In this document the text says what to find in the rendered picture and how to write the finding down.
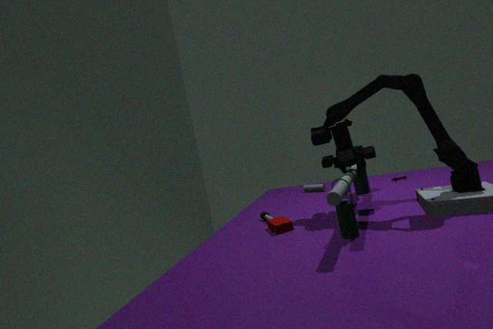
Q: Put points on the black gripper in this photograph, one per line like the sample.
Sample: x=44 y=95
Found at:
x=366 y=153

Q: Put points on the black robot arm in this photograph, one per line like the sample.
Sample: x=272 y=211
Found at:
x=464 y=178

